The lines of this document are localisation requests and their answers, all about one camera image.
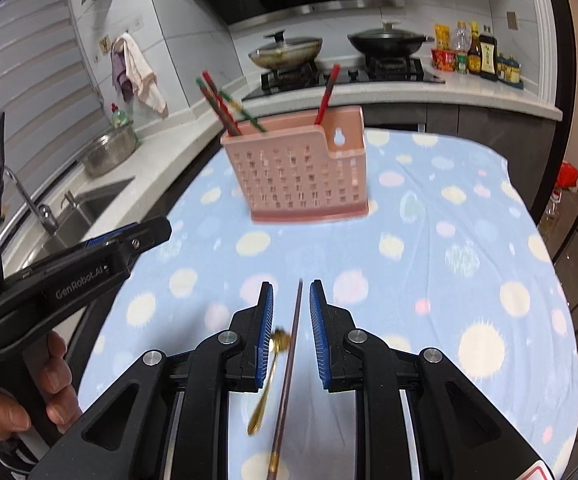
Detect black gas stove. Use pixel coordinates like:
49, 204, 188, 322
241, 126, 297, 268
241, 56, 446, 101

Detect grey window blinds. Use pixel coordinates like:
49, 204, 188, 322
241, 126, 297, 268
0, 0, 120, 241

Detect gold spoon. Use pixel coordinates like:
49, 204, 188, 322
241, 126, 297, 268
247, 329, 292, 436

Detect steel sink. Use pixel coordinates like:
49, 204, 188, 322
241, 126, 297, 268
19, 177, 134, 271

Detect purple hanging cloth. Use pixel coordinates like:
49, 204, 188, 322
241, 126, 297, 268
110, 42, 134, 103

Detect clear plastic bottle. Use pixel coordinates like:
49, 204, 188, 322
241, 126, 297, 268
452, 21, 471, 75

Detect pink perforated utensil holder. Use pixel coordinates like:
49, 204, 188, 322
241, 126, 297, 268
220, 106, 370, 225

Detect black pan with lid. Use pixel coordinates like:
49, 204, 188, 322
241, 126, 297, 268
347, 21, 435, 58

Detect pink hanging towel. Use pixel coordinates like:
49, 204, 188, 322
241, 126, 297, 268
119, 32, 169, 120

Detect person's left hand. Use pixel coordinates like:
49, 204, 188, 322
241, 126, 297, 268
0, 332, 84, 443

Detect red chopstick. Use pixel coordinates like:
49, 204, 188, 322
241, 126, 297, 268
316, 66, 341, 124
315, 65, 341, 125
202, 72, 243, 136

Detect blue dotted tablecloth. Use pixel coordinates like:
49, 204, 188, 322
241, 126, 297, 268
76, 130, 578, 480

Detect maroon chopstick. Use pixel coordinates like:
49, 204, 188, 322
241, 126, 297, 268
196, 78, 237, 137

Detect steel wok with lid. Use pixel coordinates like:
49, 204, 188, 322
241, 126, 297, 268
248, 31, 324, 72

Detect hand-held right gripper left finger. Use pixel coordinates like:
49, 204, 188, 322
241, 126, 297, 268
29, 281, 275, 480

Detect steel faucet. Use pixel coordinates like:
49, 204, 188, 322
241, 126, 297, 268
4, 167, 60, 236

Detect dark soy sauce bottle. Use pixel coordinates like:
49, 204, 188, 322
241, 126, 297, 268
479, 25, 500, 82

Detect steel basin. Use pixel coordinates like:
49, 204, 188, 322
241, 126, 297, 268
80, 122, 138, 178

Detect green chopstick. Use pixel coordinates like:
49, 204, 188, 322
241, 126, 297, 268
219, 91, 266, 133
226, 97, 269, 133

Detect brown chopstick pair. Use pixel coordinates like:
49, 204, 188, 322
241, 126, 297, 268
268, 280, 304, 480

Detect small seasoning jars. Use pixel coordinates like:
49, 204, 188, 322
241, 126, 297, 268
496, 52, 525, 86

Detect green dish soap bottle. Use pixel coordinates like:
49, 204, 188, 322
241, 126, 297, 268
110, 103, 132, 130

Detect brown sauce bottle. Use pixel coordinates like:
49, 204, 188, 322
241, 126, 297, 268
468, 21, 484, 75

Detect white kitchen counter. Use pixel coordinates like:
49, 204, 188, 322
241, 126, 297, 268
0, 70, 562, 281

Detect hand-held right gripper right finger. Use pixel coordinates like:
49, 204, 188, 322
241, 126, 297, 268
309, 280, 545, 480

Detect dark cabinet front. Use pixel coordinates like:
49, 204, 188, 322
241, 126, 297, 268
359, 102, 556, 166

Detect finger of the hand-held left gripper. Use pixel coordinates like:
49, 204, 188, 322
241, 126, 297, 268
111, 216, 173, 281
84, 229, 142, 250

